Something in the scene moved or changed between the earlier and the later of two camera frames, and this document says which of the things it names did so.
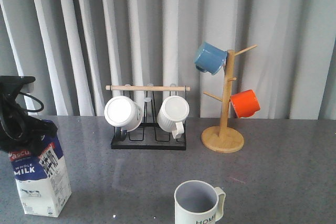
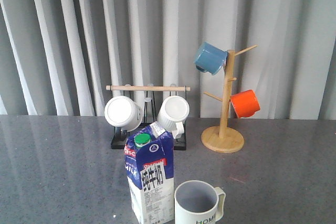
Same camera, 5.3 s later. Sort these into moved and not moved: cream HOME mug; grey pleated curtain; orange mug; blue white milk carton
Moved: blue white milk carton
Not moved: grey pleated curtain; cream HOME mug; orange mug
